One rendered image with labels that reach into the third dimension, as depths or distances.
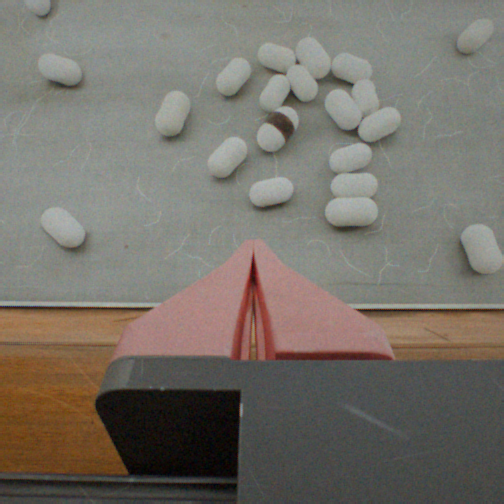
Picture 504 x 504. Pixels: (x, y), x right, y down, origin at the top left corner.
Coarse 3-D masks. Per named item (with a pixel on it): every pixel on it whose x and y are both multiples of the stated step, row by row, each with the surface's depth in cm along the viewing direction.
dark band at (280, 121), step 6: (276, 114) 25; (282, 114) 25; (270, 120) 25; (276, 120) 25; (282, 120) 25; (288, 120) 25; (276, 126) 25; (282, 126) 25; (288, 126) 25; (282, 132) 25; (288, 132) 25; (288, 138) 26
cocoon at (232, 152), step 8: (224, 144) 25; (232, 144) 25; (240, 144) 25; (216, 152) 25; (224, 152) 25; (232, 152) 25; (240, 152) 25; (208, 160) 25; (216, 160) 24; (224, 160) 24; (232, 160) 25; (240, 160) 25; (208, 168) 25; (216, 168) 25; (224, 168) 25; (232, 168) 25; (216, 176) 25; (224, 176) 25
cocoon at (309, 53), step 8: (304, 40) 27; (312, 40) 27; (296, 48) 28; (304, 48) 27; (312, 48) 27; (320, 48) 27; (296, 56) 28; (304, 56) 27; (312, 56) 27; (320, 56) 26; (328, 56) 27; (304, 64) 27; (312, 64) 27; (320, 64) 27; (328, 64) 27; (312, 72) 27; (320, 72) 27
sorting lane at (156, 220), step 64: (0, 0) 31; (64, 0) 31; (128, 0) 31; (192, 0) 31; (256, 0) 31; (320, 0) 31; (384, 0) 31; (448, 0) 31; (0, 64) 29; (128, 64) 29; (192, 64) 29; (256, 64) 29; (384, 64) 29; (448, 64) 29; (0, 128) 27; (64, 128) 27; (128, 128) 27; (192, 128) 27; (256, 128) 27; (320, 128) 27; (448, 128) 27; (0, 192) 26; (64, 192) 26; (128, 192) 26; (192, 192) 26; (320, 192) 26; (384, 192) 26; (448, 192) 26; (0, 256) 25; (64, 256) 25; (128, 256) 25; (192, 256) 25; (320, 256) 25; (384, 256) 25; (448, 256) 24
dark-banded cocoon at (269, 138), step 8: (288, 112) 25; (296, 120) 25; (264, 128) 25; (272, 128) 25; (296, 128) 26; (264, 136) 25; (272, 136) 25; (280, 136) 25; (264, 144) 25; (272, 144) 25; (280, 144) 25
